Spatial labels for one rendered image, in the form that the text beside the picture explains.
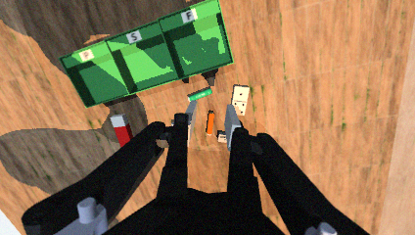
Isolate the white domino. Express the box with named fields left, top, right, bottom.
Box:
left=232, top=85, right=250, bottom=116

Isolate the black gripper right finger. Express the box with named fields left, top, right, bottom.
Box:
left=224, top=104, right=370, bottom=235

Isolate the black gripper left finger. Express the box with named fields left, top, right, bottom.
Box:
left=21, top=100, right=198, bottom=235

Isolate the red and white eraser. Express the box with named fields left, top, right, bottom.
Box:
left=111, top=114, right=133, bottom=147

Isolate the green rack of bins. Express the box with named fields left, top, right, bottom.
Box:
left=58, top=0, right=234, bottom=109

